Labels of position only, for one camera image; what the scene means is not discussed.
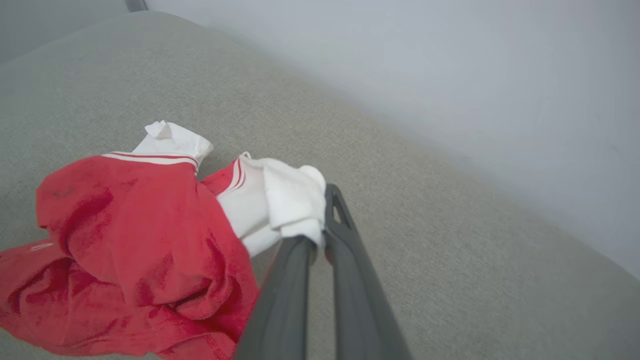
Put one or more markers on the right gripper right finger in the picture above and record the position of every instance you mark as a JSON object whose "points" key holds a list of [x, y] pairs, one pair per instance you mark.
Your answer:
{"points": [[360, 310]]}

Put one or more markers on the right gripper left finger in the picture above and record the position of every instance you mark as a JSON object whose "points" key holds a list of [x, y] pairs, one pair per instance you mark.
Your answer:
{"points": [[285, 310]]}

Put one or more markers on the red white sports jersey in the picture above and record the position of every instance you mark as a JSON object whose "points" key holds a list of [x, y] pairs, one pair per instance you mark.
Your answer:
{"points": [[125, 240]]}

